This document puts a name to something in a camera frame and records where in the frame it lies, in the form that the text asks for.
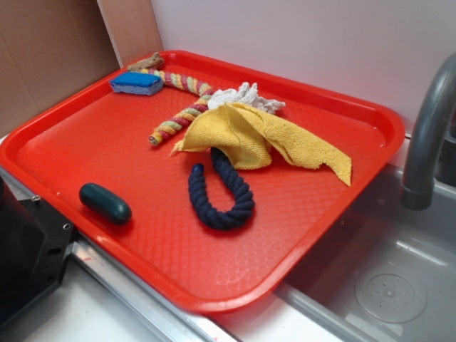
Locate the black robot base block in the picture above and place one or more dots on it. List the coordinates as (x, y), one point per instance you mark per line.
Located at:
(35, 244)

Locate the red plastic tray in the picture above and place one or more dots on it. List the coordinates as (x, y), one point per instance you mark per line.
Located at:
(101, 137)

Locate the yellow terry cloth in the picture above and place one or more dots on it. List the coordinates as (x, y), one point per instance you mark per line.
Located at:
(246, 136)

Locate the blue sponge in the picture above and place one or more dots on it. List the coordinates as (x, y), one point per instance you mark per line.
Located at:
(136, 83)

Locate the dark green oval soap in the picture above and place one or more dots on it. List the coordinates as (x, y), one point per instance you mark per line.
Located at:
(105, 203)

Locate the grey plastic sink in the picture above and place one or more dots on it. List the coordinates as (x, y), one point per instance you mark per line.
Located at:
(382, 272)

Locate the grey faucet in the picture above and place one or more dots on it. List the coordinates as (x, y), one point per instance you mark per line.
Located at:
(431, 152)

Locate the brown cardboard panel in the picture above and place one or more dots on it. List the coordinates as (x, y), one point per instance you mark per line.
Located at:
(53, 49)

